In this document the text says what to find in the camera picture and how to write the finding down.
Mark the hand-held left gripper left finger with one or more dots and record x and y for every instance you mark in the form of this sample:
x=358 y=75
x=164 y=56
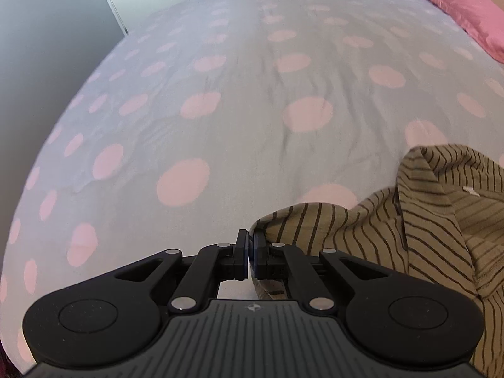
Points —
x=245 y=256

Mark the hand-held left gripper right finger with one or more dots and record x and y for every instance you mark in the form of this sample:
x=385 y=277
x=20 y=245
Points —
x=256 y=258

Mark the brown striped collared shirt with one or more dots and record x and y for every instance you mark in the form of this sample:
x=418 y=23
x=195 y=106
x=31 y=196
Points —
x=433 y=224

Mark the pink polka dot bed sheet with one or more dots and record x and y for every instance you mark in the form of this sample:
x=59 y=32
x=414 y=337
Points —
x=236 y=126

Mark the pink pillow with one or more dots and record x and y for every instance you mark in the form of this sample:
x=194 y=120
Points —
x=464 y=8

